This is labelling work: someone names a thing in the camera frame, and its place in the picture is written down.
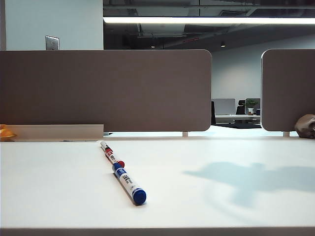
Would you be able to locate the red whiteboard marker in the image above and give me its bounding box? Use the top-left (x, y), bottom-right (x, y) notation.
top-left (104, 147), bottom-right (125, 169)

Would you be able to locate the blue whiteboard marker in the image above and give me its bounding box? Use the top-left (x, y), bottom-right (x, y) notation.
top-left (112, 162), bottom-right (147, 206)

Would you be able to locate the wide brown desk divider panel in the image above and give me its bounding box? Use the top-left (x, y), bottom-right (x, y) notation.
top-left (0, 49), bottom-right (213, 132)

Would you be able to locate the white background desk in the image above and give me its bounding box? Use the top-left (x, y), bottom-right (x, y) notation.
top-left (215, 114), bottom-right (261, 124)

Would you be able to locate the small potted green plant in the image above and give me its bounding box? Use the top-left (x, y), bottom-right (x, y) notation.
top-left (245, 98), bottom-right (259, 116)

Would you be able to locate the long linear ceiling light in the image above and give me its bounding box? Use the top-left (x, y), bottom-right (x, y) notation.
top-left (102, 16), bottom-right (315, 25)

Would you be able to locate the narrow brown desk divider panel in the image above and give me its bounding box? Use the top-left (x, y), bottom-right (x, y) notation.
top-left (260, 48), bottom-right (315, 132)

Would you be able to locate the orange object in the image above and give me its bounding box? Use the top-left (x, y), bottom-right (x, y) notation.
top-left (0, 124), bottom-right (18, 141)

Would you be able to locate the metal wall plate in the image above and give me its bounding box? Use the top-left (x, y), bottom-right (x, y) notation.
top-left (45, 35), bottom-right (60, 51)

